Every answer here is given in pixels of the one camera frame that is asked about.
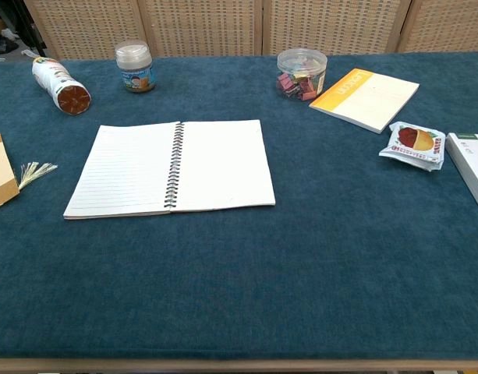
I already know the small jar with cartoon label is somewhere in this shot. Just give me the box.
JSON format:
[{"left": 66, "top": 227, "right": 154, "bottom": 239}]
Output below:
[{"left": 115, "top": 40, "right": 157, "bottom": 94}]

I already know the blue velvet table mat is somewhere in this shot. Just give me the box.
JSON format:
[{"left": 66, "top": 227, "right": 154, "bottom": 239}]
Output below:
[{"left": 0, "top": 50, "right": 478, "bottom": 360}]

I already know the white paper sheet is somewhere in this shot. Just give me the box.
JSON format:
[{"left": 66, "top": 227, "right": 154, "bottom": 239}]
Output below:
[{"left": 62, "top": 118, "right": 277, "bottom": 221}]

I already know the clear tub of binder clips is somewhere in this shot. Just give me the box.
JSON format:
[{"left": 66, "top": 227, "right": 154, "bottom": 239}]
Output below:
[{"left": 276, "top": 48, "right": 328, "bottom": 103}]

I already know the brown cardboard strip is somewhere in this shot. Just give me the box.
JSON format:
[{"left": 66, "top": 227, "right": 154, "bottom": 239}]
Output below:
[{"left": 0, "top": 133, "right": 59, "bottom": 213}]

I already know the white USB hub box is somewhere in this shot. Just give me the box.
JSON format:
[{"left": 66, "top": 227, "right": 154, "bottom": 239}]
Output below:
[{"left": 444, "top": 132, "right": 478, "bottom": 222}]

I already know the yellow and white notepad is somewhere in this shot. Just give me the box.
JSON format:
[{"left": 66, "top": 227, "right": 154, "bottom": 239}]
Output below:
[{"left": 308, "top": 68, "right": 420, "bottom": 135}]

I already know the rattan folding screen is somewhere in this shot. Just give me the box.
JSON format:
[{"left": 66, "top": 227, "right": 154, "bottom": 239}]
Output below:
[{"left": 23, "top": 0, "right": 478, "bottom": 62}]

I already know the white snack packet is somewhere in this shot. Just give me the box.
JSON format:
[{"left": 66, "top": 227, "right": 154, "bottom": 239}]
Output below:
[{"left": 378, "top": 121, "right": 447, "bottom": 173}]

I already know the white drink bottle yellow cap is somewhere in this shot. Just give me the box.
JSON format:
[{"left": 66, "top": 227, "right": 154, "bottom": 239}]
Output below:
[{"left": 31, "top": 56, "right": 92, "bottom": 117}]

